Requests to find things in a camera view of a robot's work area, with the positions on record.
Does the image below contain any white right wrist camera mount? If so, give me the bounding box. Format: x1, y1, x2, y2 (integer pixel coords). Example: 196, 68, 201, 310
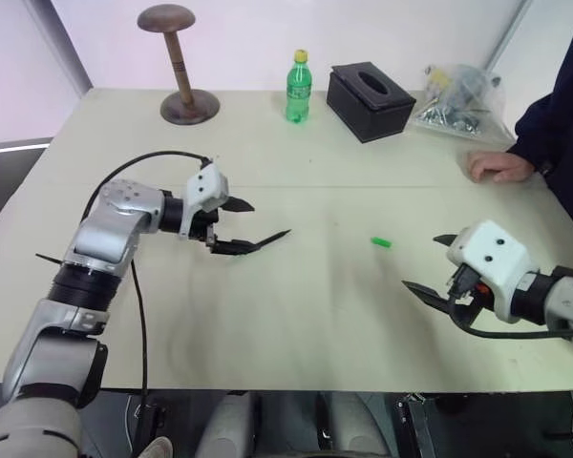
445, 219, 541, 325

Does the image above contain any person's dark blue sleeve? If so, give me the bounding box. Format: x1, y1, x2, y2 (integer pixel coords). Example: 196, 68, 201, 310
505, 0, 573, 252

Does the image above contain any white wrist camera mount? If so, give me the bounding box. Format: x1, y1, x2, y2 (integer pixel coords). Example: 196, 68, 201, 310
179, 163, 230, 240
445, 219, 541, 325

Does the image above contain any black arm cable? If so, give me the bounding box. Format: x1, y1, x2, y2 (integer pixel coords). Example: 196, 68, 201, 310
82, 151, 217, 411
451, 304, 573, 341

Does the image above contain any black equipment box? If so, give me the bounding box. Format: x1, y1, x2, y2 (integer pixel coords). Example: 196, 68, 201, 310
394, 391, 573, 458

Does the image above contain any person's bare hand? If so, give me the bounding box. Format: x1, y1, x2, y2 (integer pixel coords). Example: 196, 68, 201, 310
466, 149, 537, 184

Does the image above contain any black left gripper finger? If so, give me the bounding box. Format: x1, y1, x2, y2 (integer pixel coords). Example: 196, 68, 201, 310
220, 196, 256, 214
208, 239, 265, 257

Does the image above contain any grey rounded shape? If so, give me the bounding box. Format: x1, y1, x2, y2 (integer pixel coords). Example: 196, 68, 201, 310
204, 392, 258, 458

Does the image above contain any green plastic bottle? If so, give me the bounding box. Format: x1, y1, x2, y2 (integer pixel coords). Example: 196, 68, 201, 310
285, 49, 312, 125

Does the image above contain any clear plastic bag of parts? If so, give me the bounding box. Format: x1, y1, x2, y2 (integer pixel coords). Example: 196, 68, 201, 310
409, 63, 518, 145

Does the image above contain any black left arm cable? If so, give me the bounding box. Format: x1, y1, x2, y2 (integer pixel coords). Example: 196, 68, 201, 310
82, 151, 217, 411

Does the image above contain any brown wooden hat stand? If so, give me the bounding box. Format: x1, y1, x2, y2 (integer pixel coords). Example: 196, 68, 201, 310
136, 3, 222, 127

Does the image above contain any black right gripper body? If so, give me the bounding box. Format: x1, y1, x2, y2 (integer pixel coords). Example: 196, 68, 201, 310
445, 264, 497, 331

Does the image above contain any black tissue box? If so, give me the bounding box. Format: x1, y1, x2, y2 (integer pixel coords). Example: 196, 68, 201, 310
326, 60, 418, 145

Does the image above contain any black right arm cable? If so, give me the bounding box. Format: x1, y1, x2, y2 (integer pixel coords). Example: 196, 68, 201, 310
451, 304, 573, 341

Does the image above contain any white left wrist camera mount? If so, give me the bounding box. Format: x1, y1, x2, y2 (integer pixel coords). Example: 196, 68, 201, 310
179, 163, 230, 240

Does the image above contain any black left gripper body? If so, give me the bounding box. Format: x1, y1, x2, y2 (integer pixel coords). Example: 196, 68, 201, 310
188, 209, 221, 247

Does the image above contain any light shoe tip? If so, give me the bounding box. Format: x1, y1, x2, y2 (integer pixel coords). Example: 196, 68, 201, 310
137, 434, 174, 458

